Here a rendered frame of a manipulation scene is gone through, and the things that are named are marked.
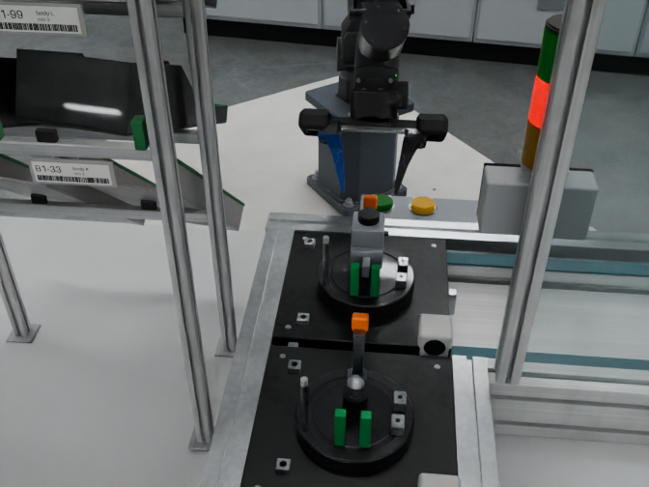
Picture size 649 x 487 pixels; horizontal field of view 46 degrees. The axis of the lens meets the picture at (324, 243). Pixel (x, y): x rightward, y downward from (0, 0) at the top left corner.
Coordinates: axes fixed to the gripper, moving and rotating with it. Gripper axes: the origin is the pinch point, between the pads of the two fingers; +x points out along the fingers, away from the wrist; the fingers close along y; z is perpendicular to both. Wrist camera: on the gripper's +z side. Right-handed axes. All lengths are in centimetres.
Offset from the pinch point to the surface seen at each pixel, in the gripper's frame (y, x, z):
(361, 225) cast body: -0.9, 7.4, -5.5
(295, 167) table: -17, -6, -58
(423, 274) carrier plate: 8.2, 13.7, -16.1
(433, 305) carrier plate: 9.6, 17.9, -11.0
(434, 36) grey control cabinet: 19, -106, -302
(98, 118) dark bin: -27.4, -0.9, 21.6
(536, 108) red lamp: 17.0, -4.4, 18.7
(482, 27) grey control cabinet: 43, -109, -294
